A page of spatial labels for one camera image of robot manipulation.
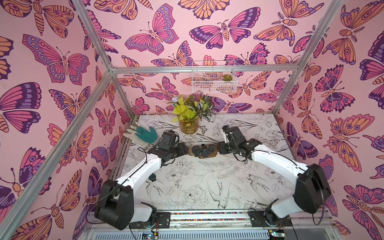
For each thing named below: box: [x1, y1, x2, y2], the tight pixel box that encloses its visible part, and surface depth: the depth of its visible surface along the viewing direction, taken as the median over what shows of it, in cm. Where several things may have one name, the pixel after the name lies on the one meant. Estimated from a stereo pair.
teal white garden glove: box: [123, 125, 158, 143], surface depth 111 cm
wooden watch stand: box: [188, 144, 219, 159], surface depth 92 cm
